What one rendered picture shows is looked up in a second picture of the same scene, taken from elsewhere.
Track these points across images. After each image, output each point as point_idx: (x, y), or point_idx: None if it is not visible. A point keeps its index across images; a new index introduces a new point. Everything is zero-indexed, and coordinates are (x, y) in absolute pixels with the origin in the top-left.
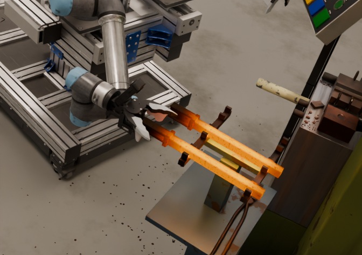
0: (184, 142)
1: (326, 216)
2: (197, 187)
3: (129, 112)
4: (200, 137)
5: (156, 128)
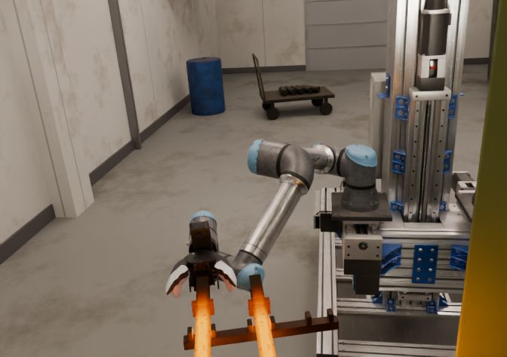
0: (206, 318)
1: None
2: None
3: (185, 260)
4: (245, 327)
5: (199, 290)
